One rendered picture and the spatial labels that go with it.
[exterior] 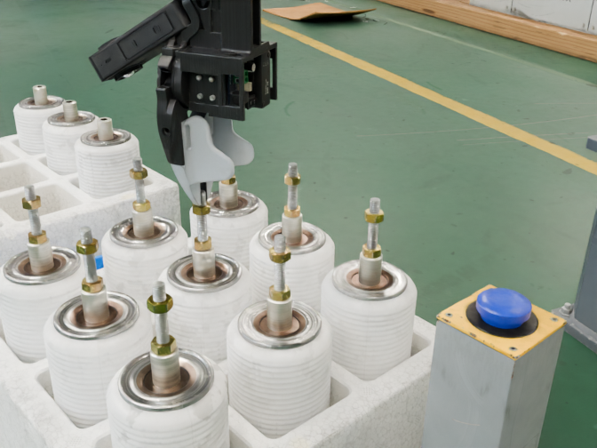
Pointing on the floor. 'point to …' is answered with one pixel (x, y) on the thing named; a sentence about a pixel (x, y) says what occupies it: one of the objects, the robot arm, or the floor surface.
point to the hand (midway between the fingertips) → (194, 188)
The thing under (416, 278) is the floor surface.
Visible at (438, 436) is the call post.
